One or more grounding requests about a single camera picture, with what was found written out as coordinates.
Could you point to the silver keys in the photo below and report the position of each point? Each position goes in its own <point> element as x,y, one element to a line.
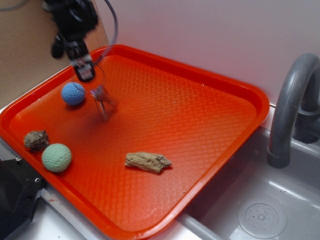
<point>105,102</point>

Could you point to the piece of driftwood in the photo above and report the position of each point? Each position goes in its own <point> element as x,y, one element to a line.
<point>149,162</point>

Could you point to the small brown rock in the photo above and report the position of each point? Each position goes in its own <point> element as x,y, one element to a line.
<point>36,140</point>

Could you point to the grey toy sink basin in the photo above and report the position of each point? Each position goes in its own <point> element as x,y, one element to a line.
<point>225,184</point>

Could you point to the blue golf ball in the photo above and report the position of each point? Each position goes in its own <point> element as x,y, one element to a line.
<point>73,93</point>

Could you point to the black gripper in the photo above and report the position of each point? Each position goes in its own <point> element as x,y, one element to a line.
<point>74,19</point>

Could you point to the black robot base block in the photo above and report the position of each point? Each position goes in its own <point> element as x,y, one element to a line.
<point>20,189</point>

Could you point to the orange plastic tray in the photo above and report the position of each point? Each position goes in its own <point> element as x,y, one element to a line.
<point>150,85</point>

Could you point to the grey toy faucet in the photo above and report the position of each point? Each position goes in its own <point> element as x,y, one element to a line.
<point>297,112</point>

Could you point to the green golf ball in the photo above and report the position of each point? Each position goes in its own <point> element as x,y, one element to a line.
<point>56,158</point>

